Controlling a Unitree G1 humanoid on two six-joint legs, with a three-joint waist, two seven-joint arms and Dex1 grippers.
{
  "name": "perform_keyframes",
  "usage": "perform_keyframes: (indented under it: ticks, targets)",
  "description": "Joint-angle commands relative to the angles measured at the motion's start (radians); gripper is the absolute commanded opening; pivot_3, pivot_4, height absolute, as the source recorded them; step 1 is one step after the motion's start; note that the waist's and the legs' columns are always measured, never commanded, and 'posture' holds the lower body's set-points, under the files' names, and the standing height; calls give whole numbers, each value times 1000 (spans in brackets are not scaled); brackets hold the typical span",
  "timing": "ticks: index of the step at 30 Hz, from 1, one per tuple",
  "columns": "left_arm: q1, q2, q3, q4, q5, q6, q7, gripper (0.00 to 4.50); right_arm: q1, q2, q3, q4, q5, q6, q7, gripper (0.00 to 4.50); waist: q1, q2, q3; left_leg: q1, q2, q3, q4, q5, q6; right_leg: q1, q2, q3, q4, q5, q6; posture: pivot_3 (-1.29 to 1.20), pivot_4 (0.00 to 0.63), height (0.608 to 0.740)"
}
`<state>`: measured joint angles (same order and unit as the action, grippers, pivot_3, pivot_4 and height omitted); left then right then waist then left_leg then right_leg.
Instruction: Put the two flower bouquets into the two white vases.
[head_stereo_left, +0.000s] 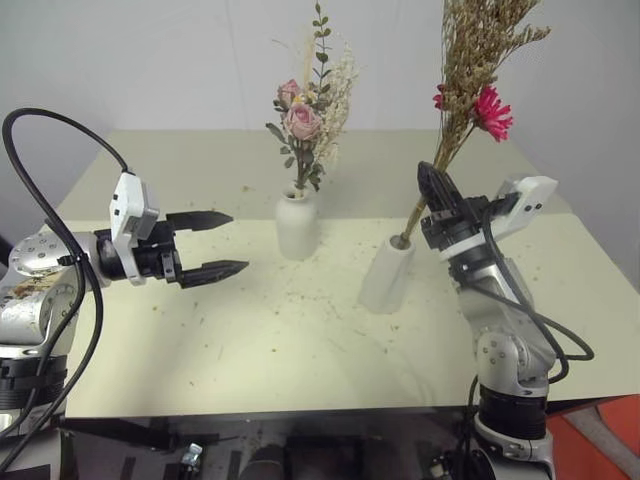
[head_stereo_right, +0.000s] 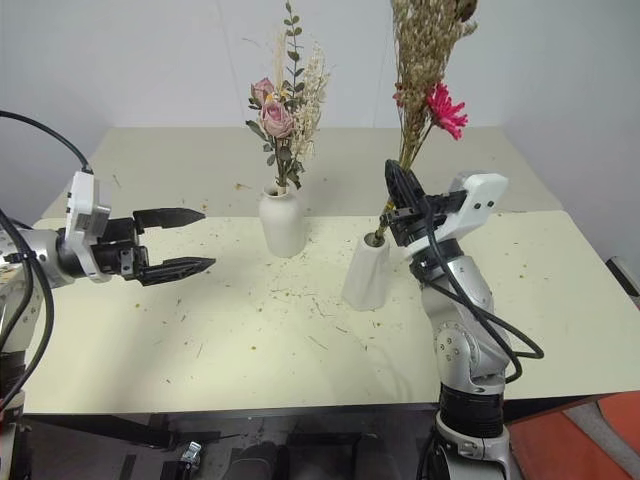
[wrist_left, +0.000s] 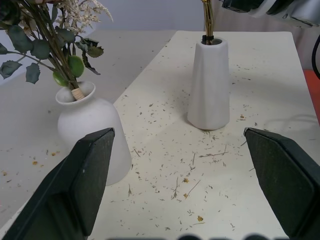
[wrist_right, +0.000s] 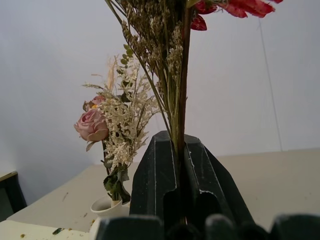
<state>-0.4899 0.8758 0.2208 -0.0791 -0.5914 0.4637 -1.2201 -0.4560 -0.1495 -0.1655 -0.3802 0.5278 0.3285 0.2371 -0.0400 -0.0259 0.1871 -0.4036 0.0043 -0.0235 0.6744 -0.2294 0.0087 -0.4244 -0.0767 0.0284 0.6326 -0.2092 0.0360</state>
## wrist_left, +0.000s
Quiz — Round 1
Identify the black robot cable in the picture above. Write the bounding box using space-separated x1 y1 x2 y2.
310 33 320 79

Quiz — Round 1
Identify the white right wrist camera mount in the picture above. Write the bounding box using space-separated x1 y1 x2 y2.
249 0 276 19

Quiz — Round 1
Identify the round white ceramic vase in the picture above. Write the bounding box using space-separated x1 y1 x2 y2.
55 81 133 187

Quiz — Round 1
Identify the red mat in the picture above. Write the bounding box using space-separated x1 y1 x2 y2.
301 69 320 107

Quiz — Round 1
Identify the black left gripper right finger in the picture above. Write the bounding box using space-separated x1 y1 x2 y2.
243 127 320 240

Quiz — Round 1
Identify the tall faceted white vase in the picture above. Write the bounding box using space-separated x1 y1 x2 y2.
186 36 231 131

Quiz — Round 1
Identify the green leaf dried flower bouquet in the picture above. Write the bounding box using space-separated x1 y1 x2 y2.
0 0 115 102

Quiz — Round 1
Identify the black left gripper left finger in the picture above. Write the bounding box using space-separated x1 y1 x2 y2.
0 127 116 240

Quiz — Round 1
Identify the golden stem flower bouquet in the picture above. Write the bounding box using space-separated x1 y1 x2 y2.
200 0 216 46

